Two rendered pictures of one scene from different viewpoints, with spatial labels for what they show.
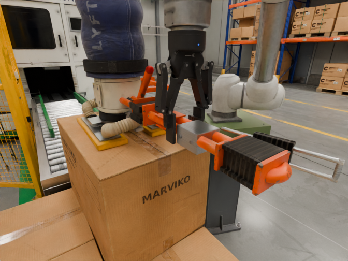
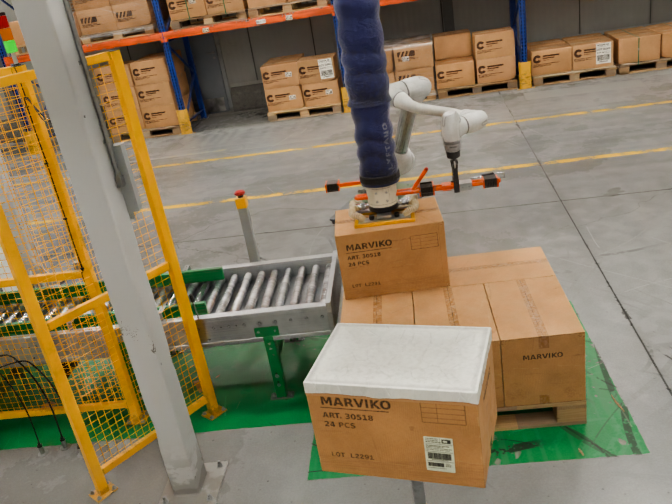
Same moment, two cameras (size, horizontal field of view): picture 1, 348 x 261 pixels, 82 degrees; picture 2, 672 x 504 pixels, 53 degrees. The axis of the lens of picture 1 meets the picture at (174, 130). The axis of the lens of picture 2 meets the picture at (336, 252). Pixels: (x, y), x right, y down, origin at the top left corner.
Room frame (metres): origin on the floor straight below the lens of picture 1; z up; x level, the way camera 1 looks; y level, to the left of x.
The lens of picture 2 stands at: (-1.41, 3.11, 2.37)
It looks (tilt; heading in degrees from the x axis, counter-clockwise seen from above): 24 degrees down; 312
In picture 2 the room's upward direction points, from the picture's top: 10 degrees counter-clockwise
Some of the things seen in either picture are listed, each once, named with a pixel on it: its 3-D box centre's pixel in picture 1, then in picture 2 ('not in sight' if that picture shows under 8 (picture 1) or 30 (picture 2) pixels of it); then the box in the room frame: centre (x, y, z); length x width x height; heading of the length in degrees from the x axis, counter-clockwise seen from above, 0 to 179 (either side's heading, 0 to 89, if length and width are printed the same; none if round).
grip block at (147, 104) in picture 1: (149, 110); (426, 188); (0.57, 0.07, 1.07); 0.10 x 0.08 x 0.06; 124
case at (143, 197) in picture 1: (128, 169); (391, 247); (0.77, 0.21, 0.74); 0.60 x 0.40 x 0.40; 38
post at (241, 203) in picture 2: not in sight; (256, 265); (1.84, 0.33, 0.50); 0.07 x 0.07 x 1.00; 35
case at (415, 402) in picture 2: not in sight; (405, 399); (-0.15, 1.46, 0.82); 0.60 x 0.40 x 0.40; 20
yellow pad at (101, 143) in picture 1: (98, 125); (384, 217); (0.73, 0.29, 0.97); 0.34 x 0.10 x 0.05; 34
